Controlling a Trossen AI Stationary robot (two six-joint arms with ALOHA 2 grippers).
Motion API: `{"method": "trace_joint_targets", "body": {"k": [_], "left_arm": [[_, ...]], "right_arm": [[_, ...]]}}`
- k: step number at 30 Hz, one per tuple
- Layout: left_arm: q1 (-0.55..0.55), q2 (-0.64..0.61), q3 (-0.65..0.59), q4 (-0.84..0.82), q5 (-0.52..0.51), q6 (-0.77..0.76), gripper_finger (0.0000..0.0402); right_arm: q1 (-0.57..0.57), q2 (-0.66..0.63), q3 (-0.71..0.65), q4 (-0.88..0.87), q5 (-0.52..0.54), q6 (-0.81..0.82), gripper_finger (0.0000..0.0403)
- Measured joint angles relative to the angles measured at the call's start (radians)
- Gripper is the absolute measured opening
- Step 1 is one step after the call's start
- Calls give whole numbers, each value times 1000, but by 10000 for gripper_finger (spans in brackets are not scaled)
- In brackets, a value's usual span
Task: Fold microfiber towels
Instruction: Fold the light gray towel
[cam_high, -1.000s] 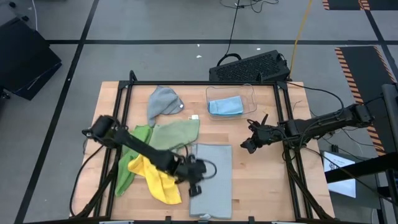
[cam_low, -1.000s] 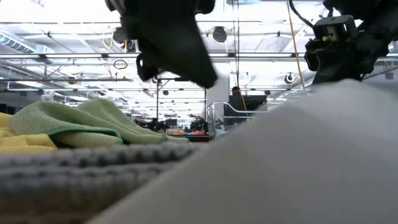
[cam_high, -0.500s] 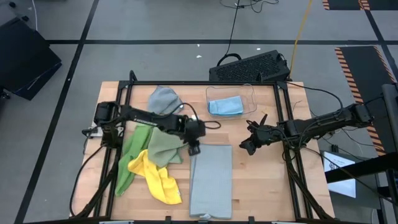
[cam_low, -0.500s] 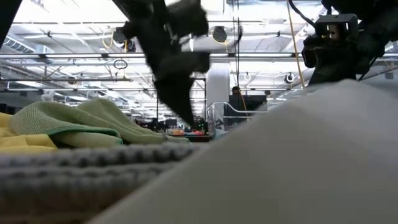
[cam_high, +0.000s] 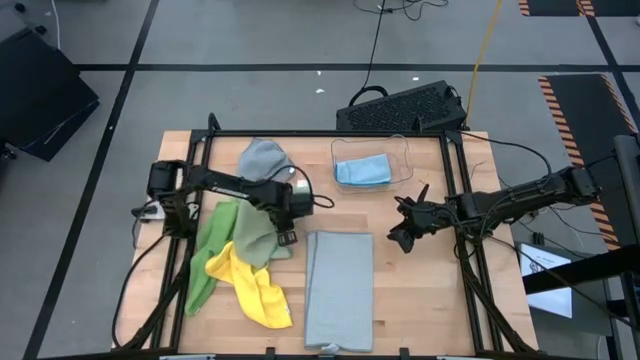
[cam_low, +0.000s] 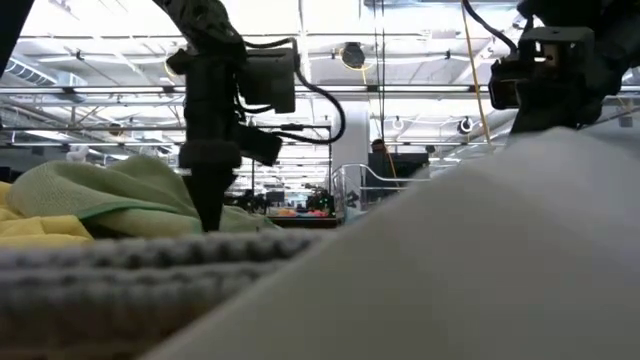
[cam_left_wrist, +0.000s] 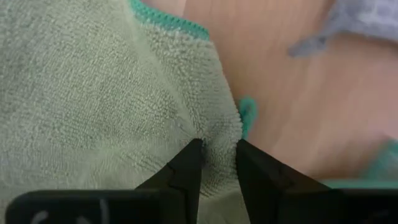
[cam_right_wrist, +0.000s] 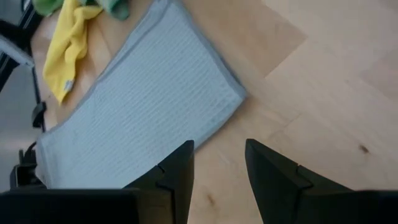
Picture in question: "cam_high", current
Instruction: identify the yellow cable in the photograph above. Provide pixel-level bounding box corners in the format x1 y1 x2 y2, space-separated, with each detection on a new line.
464 0 504 126

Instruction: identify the blue-grey towel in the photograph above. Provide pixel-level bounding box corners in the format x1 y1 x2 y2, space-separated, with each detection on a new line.
236 138 297 184

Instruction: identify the black floor cable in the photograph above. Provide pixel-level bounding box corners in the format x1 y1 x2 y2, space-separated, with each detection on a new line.
348 0 449 107

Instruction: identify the black equipment stand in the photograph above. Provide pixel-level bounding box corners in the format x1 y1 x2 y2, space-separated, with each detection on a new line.
522 133 640 360

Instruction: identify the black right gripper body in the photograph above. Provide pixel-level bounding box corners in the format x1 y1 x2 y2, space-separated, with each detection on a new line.
387 183 454 254

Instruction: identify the light blue towel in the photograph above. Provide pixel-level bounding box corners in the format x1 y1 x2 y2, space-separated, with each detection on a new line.
333 152 393 187

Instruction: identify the black metal table frame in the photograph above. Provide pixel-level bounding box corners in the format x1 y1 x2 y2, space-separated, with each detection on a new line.
112 112 540 360

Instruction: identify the silver metal bracket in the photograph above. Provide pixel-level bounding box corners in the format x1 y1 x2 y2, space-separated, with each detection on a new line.
132 199 166 222

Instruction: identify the pale green towel, teal trim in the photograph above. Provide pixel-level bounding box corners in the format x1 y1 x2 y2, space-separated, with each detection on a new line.
232 199 294 270

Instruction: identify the yellow towel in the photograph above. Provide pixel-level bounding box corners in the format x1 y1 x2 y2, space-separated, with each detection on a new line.
204 241 294 330

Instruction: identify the white printed sheet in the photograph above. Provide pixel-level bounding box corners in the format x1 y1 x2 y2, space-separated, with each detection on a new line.
519 242 574 320

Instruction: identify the clear plastic bin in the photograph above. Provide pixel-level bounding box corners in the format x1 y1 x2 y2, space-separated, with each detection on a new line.
329 133 414 194

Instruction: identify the bright green towel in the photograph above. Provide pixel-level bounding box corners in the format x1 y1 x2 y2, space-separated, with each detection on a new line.
184 199 241 317

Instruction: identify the black hazard-striped floor mat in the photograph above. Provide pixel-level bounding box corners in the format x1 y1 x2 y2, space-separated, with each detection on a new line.
537 73 640 251
517 0 640 18

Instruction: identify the light grey waffle towel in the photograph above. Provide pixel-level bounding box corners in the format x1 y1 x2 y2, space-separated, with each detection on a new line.
303 230 375 354

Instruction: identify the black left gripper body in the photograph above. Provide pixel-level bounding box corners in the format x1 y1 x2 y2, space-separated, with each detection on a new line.
269 192 315 248

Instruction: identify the black perforated computer case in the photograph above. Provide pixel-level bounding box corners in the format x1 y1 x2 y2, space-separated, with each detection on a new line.
335 79 469 135

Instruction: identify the black cart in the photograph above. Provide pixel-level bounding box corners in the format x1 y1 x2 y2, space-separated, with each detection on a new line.
0 27 101 163

